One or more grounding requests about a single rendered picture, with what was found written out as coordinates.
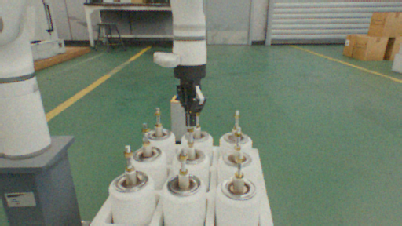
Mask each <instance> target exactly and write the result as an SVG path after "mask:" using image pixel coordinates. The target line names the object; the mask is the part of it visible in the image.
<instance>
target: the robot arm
mask: <svg viewBox="0 0 402 226"><path fill-rule="evenodd" d="M26 1H27V0H0V157H4V158H6V159H8V160H13V161H15V160H24V159H29V158H32V157H36V156H38V155H40V154H43V153H45V152H46V151H48V150H49V149H50V148H51V147H52V143H51V140H50V135H49V130H48V126H47V121H46V117H45V113H44V110H43V105H42V100H41V97H40V92H39V89H38V84H37V81H36V76H35V70H34V64H33V56H32V53H31V45H30V42H29V38H28V35H27V26H26V24H25V22H24V18H23V17H22V12H23V10H24V7H25V4H26ZM170 6H171V9H172V12H173V19H174V48H173V52H172V53H161V52H155V53H154V63H156V64H159V65H160V66H163V67H173V68H174V77H175V78H177V79H180V85H176V89H177V95H178V97H179V100H180V105H181V107H182V108H184V109H183V110H184V111H185V125H186V126H187V127H188V128H189V129H192V128H196V113H201V111H202V109H203V108H204V105H205V103H206V96H203V95H202V94H201V79H202V78H205V77H206V40H205V33H206V23H205V16H204V12H203V0H170Z"/></svg>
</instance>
